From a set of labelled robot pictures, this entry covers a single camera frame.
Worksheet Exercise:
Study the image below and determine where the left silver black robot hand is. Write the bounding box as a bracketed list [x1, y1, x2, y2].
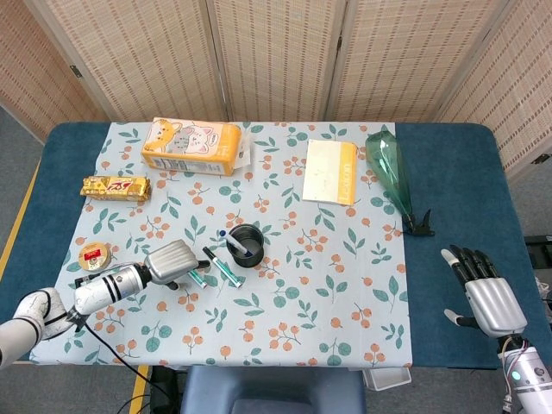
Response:
[143, 239, 211, 292]

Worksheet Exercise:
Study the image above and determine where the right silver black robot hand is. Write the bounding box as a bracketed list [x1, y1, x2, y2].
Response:
[440, 244, 528, 342]

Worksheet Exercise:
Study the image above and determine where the black cap marker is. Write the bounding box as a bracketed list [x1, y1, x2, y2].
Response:
[203, 246, 243, 289]

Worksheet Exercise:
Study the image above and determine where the blue capped pen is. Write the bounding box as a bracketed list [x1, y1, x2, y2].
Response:
[218, 229, 251, 256]

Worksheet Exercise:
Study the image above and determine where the black pen cup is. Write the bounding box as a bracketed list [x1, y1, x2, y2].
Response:
[226, 223, 266, 269]

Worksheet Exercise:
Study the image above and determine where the round gold tin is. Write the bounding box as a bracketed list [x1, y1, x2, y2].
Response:
[78, 241, 112, 273]

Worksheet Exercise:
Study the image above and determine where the gold biscuit pack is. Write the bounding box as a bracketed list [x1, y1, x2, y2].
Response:
[79, 175, 152, 204]

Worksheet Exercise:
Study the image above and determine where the yellow cat tissue pack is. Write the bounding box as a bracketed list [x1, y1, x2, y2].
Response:
[141, 117, 254, 177]

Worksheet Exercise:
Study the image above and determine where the white plastic box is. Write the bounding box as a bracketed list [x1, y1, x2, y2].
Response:
[363, 367, 411, 392]

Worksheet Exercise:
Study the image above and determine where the blue table cover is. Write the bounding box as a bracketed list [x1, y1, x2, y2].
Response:
[16, 122, 540, 372]

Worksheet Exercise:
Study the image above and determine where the floral leaf tablecloth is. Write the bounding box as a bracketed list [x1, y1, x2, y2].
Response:
[28, 122, 415, 368]

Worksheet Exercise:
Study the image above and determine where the dark blue padded seat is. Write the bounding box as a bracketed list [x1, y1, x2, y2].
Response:
[179, 365, 367, 414]

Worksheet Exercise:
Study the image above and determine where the green spray bottle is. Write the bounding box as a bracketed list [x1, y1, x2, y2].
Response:
[365, 127, 436, 237]

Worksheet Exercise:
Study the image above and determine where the white yellow notebook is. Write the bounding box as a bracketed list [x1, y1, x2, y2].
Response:
[301, 138, 360, 206]

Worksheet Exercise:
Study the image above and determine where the woven folding screen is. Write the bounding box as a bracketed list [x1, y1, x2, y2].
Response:
[0, 0, 552, 178]

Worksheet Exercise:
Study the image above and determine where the black equipment frame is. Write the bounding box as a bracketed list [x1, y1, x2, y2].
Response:
[524, 235, 552, 260]

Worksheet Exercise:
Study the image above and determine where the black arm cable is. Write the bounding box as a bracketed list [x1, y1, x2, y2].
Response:
[81, 321, 182, 414]

